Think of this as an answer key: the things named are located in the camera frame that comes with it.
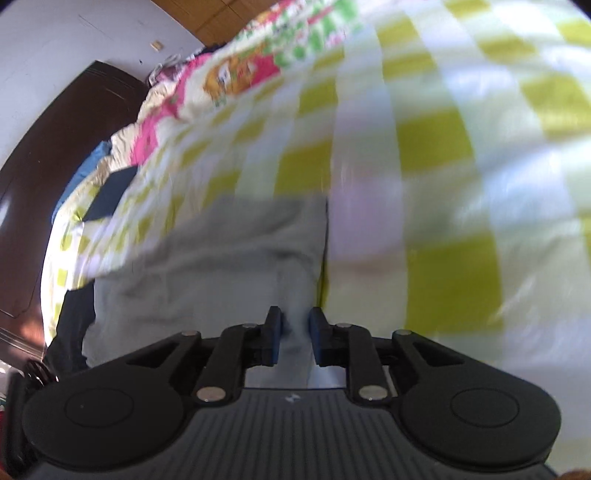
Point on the checked cartoon printed quilt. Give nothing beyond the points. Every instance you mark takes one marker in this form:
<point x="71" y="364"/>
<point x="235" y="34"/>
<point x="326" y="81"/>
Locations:
<point x="415" y="184"/>

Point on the light grey pants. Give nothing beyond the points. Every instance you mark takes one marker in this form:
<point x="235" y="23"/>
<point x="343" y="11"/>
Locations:
<point x="207" y="267"/>

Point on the white patterned bag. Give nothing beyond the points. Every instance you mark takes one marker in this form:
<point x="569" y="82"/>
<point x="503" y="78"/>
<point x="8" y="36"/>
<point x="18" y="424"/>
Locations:
<point x="162" y="71"/>

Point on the blue pillow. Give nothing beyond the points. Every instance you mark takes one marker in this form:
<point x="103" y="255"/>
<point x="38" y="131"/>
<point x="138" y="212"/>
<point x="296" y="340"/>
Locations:
<point x="87" y="170"/>

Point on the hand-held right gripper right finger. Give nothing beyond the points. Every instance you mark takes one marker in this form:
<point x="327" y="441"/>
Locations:
<point x="316" y="337"/>

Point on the dark wooden headboard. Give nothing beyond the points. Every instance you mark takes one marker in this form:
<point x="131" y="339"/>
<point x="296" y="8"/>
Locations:
<point x="46" y="184"/>

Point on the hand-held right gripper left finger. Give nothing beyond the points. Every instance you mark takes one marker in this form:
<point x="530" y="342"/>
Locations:
<point x="275" y="337"/>

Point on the brown wooden wardrobe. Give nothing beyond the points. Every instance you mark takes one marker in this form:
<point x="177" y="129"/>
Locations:
<point x="207" y="18"/>

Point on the dark flat tablet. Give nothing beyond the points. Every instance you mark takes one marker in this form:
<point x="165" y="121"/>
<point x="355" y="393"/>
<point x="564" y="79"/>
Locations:
<point x="111" y="194"/>

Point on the black cloth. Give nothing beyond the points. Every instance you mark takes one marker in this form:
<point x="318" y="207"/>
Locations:
<point x="74" y="323"/>

